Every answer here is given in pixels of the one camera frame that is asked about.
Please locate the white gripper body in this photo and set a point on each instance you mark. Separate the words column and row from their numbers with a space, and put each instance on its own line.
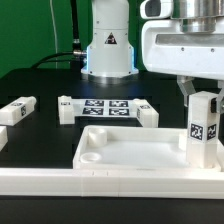
column 165, row 49

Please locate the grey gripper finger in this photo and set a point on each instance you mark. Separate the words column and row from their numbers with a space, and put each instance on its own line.
column 186, row 86
column 217, row 103

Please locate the white desk top tray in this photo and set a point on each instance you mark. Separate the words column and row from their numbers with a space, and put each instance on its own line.
column 129, row 148

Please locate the white U-shaped marker base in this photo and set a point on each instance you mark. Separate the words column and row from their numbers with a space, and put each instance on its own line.
column 140, row 109

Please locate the white front fence rail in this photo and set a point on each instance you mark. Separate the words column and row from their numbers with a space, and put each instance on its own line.
column 112, row 183

